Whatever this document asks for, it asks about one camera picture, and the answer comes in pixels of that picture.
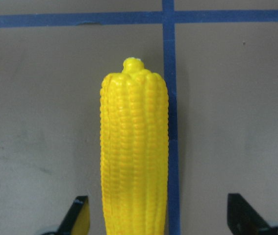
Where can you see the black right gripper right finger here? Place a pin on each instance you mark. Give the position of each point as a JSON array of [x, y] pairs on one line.
[[242, 218]]

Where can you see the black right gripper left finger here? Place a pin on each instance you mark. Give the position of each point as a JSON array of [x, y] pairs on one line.
[[77, 219]]

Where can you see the yellow plastic corn cob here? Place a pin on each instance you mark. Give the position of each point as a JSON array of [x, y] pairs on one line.
[[134, 143]]

